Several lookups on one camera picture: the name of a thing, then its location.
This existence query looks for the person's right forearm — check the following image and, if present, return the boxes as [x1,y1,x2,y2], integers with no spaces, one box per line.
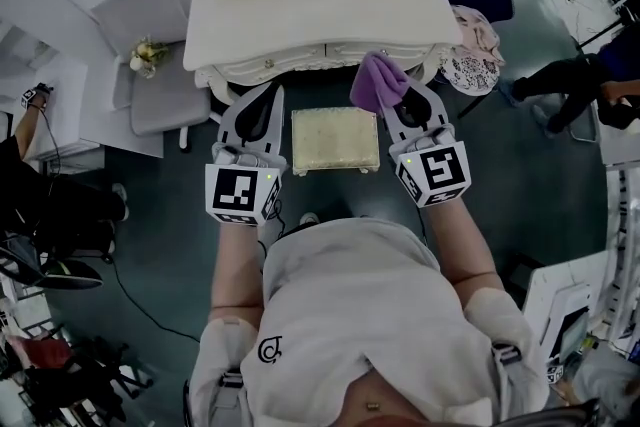
[424,202,504,286]

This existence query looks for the white desk black legs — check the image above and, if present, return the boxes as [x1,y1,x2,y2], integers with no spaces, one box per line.
[504,249,624,384]

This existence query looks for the white carved dressing table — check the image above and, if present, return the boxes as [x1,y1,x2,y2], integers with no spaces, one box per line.
[182,0,464,106]

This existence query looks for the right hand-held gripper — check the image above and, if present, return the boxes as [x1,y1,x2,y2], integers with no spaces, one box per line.
[377,80,475,210]

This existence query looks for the grey shoulder strap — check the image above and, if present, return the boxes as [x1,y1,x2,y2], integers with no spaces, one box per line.
[217,367,246,399]
[491,342,524,376]

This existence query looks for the yellow flower bouquet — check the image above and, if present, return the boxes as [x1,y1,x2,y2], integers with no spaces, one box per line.
[128,35,169,79]

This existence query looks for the purple fleece cloth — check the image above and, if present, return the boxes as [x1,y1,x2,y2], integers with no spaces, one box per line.
[349,52,411,114]

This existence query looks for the white storage rack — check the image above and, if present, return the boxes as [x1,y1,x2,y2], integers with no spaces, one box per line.
[605,159,640,356]

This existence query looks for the pink cloth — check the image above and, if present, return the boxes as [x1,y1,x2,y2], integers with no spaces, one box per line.
[452,4,506,66]

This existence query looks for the person's left forearm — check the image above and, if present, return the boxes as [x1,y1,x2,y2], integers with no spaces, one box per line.
[209,219,266,321]

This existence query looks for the black floor cable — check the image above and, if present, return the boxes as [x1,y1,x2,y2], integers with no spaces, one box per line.
[107,259,201,344]

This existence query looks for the white cabinet desk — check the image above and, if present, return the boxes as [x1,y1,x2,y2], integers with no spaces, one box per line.
[0,22,166,177]

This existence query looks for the grey office chair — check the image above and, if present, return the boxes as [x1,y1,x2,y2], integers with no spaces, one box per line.
[90,0,214,154]

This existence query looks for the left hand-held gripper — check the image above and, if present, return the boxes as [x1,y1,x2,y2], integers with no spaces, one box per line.
[203,83,290,228]

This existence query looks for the person's white shirt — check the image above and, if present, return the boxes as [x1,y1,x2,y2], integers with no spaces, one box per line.
[187,217,551,427]

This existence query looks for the cream upholstered stool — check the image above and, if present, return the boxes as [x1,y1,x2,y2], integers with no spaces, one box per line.
[290,109,381,177]

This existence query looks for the white framed monitor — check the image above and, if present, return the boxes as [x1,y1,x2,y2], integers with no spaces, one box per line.
[547,284,595,364]

